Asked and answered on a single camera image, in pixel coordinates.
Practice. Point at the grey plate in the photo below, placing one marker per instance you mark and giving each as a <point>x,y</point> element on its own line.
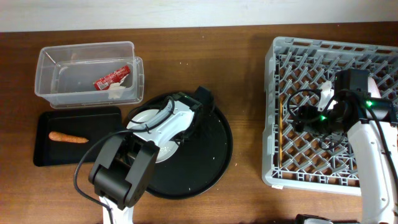
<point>140,116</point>

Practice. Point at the white tissue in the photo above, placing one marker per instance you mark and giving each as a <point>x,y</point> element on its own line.
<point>115,91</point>

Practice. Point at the red snack wrapper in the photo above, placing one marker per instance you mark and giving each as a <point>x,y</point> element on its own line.
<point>115,78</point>

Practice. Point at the orange carrot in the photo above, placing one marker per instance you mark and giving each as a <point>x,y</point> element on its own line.
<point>61,137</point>

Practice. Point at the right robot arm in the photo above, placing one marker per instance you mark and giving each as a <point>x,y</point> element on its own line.
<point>351,106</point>

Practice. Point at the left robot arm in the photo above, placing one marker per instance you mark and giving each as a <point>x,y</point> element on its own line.
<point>126,162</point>

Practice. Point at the grey dishwasher rack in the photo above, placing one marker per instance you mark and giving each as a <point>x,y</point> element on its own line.
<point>294,68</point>

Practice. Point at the round black tray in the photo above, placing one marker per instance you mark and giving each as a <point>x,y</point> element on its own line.
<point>198,163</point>

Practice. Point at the black rectangular tray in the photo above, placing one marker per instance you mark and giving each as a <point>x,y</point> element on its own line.
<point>92,123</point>

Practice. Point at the clear plastic bin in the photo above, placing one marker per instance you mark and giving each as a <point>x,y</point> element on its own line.
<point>65,74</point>

